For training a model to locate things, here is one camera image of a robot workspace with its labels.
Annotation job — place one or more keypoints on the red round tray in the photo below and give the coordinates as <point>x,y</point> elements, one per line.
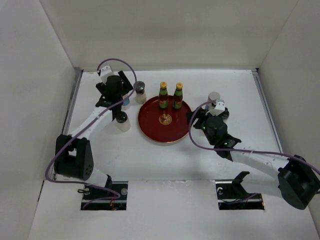
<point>163,125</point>

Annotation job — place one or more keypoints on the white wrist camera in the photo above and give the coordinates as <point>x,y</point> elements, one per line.
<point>218,108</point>
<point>105,72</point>

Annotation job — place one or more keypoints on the dark-cap grinder jar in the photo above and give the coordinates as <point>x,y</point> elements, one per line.
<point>122,122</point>
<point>225,115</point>
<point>139,88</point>

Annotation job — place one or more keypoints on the back dark-cap grinder jar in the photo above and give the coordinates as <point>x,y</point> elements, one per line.
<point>139,88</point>

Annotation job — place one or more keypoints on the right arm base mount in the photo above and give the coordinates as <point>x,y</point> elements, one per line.
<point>232,196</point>

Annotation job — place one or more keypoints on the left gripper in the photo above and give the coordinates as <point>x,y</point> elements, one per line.
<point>127,86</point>

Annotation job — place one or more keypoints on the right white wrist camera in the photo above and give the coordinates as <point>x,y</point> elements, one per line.
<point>218,108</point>

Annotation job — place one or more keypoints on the sauce bottle yellow cap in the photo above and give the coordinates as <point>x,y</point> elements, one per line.
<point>178,96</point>
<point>163,95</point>

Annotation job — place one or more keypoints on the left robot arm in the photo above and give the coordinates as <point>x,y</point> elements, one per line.
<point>73,152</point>

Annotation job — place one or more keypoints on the silver-lid spice jar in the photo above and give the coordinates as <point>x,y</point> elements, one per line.
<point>212,98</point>
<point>126,103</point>

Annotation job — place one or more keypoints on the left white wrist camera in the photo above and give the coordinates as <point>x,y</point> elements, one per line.
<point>105,72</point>

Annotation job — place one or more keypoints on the right dark-cap grinder jar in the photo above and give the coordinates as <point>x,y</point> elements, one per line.
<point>225,115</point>

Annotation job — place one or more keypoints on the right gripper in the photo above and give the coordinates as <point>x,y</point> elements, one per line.
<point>201,113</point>

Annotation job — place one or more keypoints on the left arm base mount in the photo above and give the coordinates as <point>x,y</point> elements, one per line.
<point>94,199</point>

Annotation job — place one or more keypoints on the left dark-cap grinder jar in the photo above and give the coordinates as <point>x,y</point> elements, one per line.
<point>122,122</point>

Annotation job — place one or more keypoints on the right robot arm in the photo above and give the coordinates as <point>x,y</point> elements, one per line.
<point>294,180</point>

